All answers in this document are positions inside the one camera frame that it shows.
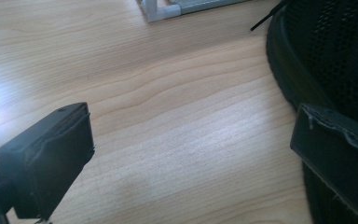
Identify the thin black stick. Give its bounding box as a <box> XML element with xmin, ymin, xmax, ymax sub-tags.
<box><xmin>250</xmin><ymin>0</ymin><xmax>291</xmax><ymax>32</ymax></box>

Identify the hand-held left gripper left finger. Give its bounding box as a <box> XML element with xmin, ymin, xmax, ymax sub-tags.
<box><xmin>0</xmin><ymin>102</ymin><xmax>95</xmax><ymax>221</ymax></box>

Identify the white and grey frame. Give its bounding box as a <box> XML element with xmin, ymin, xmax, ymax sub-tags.
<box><xmin>136</xmin><ymin>0</ymin><xmax>250</xmax><ymax>23</ymax></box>

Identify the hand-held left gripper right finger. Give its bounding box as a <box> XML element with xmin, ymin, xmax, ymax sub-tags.
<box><xmin>289</xmin><ymin>104</ymin><xmax>358</xmax><ymax>220</ymax></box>

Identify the black mesh basket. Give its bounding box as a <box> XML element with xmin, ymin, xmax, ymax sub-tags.
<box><xmin>266</xmin><ymin>0</ymin><xmax>358</xmax><ymax>224</ymax></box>

